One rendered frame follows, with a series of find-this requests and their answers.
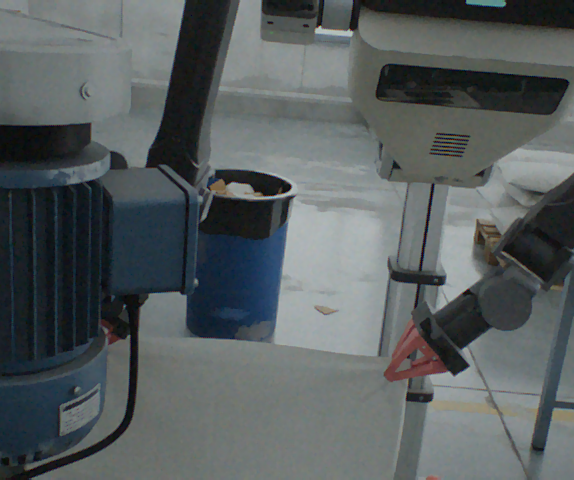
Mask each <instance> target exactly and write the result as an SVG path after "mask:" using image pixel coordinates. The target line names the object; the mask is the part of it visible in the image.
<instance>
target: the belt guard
mask: <svg viewBox="0 0 574 480"><path fill-rule="evenodd" d="M131 67H132V46H131V44H130V43H129V42H128V41H126V40H124V39H121V38H118V37H114V36H110V35H106V34H102V33H98V32H94V31H90V30H86V29H82V28H78V27H73V26H69V25H65V24H61V23H57V22H53V21H51V20H49V19H45V18H41V17H37V16H33V15H29V14H25V13H21V12H17V11H12V10H8V9H4V8H0V125H14V126H46V125H68V124H80V123H90V122H98V121H104V120H109V119H113V118H117V117H120V116H123V115H125V114H126V113H128V112H129V111H130V101H131Z"/></svg>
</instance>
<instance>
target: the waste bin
mask: <svg viewBox="0 0 574 480"><path fill-rule="evenodd" d="M221 179H222V181H223V182H224V184H225V186H228V185H229V184H231V183H235V184H242V185H250V187H251V188H252V189H253V190H254V192H261V193H262V194H263V196H264V197H242V196H232V195H225V194H219V193H215V192H213V195H212V202H211V205H210V208H209V211H208V214H207V217H206V218H205V219H204V220H203V221H202V222H200V223H199V225H198V242H197V258H196V276H195V278H197V279H198V287H195V289H194V292H193V293H192V294H191V295H187V307H186V325H187V327H188V328H189V329H190V330H191V331H192V332H193V333H194V334H196V335H198V336H200V337H202V338H216V339H233V340H246V341H257V342H258V341H261V340H264V339H266V338H268V337H269V336H271V335H272V334H273V333H274V332H275V330H276V326H277V318H278V310H279V302H280V294H281V286H282V278H283V270H284V262H285V246H286V238H287V230H288V222H289V219H290V216H291V213H292V206H293V199H294V197H295V196H296V195H297V194H298V191H299V188H298V187H297V186H296V184H295V183H293V182H292V181H290V180H289V179H286V178H285V177H282V176H280V175H276V174H272V173H268V172H263V171H257V170H250V169H238V168H213V169H211V172H210V176H209V180H208V184H207V188H209V190H210V191H212V189H211V188H210V187H211V185H213V184H214V183H216V182H218V181H219V180H221ZM281 188H282V194H281V195H278V193H279V191H280V189H281ZM265 196H266V197H265Z"/></svg>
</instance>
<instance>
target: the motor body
mask: <svg viewBox="0 0 574 480"><path fill-rule="evenodd" d="M110 167H111V154H110V151H109V149H108V148H107V147H106V146H104V145H103V144H101V143H98V142H96V141H94V140H92V142H91V143H90V144H89V145H87V146H86V147H85V148H83V149H81V150H79V151H76V152H72V153H68V154H62V155H55V156H45V157H25V158H11V157H8V156H0V467H13V466H21V465H27V464H32V463H36V462H39V461H42V460H45V459H48V458H51V457H54V456H57V455H59V454H61V453H63V452H65V451H67V450H69V449H71V448H73V447H74V446H76V445H77V444H79V443H80V442H81V441H82V440H83V439H84V438H85V437H86V436H87V435H88V434H89V432H90V431H91V430H92V428H93V427H94V425H95V424H96V423H97V421H98V420H99V418H100V416H101V414H102V411H103V407H104V402H105V385H106V375H107V362H108V337H107V334H106V332H105V331H104V329H103V328H102V327H101V326H100V316H101V261H102V207H103V183H101V182H100V181H98V180H97V179H96V178H98V177H99V178H100V177H102V176H104V175H105V174H106V173H107V172H108V171H109V170H110Z"/></svg>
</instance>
